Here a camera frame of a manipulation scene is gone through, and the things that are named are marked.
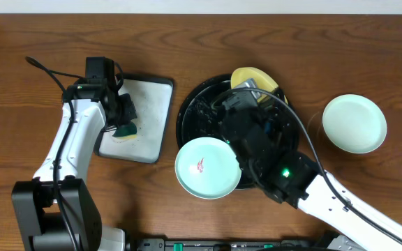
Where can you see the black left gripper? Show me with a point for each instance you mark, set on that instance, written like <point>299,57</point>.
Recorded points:
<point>127,113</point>

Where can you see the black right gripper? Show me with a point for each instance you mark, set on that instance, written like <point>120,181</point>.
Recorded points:
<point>267,107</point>

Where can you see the green and yellow sponge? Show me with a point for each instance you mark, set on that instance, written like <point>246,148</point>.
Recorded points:
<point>126,131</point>

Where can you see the yellow plate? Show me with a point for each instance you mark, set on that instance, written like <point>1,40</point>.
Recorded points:
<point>255,78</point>

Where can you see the small mint green plate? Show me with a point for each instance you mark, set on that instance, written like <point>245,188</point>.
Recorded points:
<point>207,168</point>

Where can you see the large mint green plate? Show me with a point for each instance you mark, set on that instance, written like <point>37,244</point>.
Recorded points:
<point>354,124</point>

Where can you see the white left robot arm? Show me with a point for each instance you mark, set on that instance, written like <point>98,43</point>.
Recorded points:
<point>54,210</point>

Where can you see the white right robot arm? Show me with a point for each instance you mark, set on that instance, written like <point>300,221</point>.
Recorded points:
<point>334,204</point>

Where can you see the black rectangular soap tray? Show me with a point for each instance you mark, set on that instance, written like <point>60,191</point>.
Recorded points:
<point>151,97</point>

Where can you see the black round tray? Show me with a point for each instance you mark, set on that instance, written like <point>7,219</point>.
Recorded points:
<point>197,118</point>

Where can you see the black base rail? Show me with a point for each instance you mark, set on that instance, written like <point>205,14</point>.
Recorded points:
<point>159,244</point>

